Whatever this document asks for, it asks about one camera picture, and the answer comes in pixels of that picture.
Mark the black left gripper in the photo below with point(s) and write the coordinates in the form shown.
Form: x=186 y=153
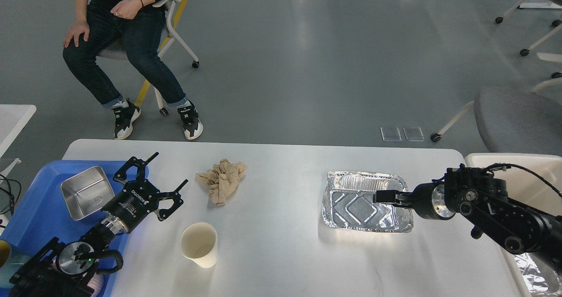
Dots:
x=131 y=205

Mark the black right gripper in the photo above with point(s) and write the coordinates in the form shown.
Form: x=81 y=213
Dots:
x=427 y=200

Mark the aluminium foil tray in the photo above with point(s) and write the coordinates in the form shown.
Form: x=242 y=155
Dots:
x=348 y=203

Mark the stainless steel rectangular pan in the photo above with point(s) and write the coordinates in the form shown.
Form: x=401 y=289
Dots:
x=86 y=192

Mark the pink ribbed mug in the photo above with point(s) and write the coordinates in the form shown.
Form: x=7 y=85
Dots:
x=96 y=283

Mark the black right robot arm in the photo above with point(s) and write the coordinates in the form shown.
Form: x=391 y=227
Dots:
x=482 y=199

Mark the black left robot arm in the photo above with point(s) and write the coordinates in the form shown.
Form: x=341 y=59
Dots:
x=66 y=269

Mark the person's other hand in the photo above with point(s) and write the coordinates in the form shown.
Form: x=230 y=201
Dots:
x=78 y=32

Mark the person's hand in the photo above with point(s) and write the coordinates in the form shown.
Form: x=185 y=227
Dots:
x=127 y=9

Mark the clear floor plate right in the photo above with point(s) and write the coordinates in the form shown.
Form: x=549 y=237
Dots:
x=413 y=134

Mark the clear floor plate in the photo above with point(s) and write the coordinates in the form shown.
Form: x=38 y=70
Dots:
x=413 y=134
x=391 y=134

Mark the clear floor plate left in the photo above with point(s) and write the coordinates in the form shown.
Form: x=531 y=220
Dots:
x=391 y=134

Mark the white paper cup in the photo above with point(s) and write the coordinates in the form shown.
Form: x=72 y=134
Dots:
x=199 y=243

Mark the crumpled beige cloth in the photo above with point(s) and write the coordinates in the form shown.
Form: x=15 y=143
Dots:
x=222 y=180

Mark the white plastic bin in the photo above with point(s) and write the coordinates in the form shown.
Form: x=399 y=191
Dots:
x=526 y=188

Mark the grey office chair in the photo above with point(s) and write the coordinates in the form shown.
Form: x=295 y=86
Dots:
x=513 y=121

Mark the teal ceramic cup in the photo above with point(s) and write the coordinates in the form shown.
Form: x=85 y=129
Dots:
x=12 y=258

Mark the white chair under person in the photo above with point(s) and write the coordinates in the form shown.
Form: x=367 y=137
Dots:
x=173 y=9

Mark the white side table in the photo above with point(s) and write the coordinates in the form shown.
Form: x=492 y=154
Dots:
x=13 y=118

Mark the foil tray in bin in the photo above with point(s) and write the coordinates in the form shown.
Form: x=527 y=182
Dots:
x=539 y=278

